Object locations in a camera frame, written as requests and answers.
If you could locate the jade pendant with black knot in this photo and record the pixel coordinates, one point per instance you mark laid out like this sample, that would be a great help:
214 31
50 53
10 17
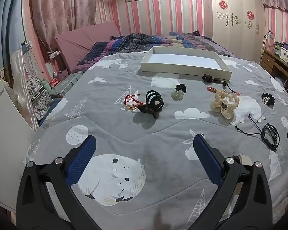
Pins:
176 94

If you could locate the green lace-covered box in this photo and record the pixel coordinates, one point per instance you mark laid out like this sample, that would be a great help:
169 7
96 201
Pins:
67 82

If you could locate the white storage box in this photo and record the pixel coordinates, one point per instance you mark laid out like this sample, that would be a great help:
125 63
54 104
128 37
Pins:
285 53

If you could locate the white board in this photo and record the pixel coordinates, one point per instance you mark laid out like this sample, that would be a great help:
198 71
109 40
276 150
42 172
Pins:
7 134

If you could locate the blue curtain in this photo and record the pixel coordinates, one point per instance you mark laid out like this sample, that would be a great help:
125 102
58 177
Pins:
4 28

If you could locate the white wardrobe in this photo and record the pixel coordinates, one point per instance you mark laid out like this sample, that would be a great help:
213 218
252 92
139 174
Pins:
237 33

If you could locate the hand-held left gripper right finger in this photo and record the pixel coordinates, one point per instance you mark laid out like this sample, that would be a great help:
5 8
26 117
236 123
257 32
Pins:
206 158

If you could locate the pink wedge cushion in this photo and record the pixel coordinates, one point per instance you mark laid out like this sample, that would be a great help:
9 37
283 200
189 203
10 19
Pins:
81 43

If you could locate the black white floral bag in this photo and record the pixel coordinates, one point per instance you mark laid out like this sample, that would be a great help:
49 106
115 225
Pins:
39 98

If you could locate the dark brown hair clip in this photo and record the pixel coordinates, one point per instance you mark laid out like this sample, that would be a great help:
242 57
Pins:
145 110

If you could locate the black scrunchie with panda charm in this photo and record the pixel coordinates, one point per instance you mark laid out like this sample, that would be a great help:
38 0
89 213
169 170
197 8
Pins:
267 99

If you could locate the wooden desk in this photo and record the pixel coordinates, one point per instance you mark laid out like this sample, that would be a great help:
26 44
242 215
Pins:
278 66

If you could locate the pink floral curtain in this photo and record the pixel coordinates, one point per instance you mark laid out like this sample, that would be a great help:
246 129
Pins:
62 4

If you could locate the striped purple blue quilt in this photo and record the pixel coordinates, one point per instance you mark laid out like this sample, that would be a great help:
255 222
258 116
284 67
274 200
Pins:
139 40

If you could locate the white shallow tray box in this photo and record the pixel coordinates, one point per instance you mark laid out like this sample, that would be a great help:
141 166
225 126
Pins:
182 62

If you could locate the orange pendant with red knot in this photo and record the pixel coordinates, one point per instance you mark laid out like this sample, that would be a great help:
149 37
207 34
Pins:
211 89

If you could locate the white power strip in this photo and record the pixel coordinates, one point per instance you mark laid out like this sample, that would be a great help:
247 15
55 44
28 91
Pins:
54 54

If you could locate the grey animal-print bedspread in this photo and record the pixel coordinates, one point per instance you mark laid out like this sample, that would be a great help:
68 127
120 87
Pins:
158 129

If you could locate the desk lamp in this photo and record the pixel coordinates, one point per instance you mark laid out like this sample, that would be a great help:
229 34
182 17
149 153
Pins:
268 37

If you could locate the black hair claw clip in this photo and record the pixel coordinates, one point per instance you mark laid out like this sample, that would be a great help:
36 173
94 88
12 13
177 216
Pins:
154 100

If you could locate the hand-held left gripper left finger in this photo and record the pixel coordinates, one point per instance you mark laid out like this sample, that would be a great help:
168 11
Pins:
82 158

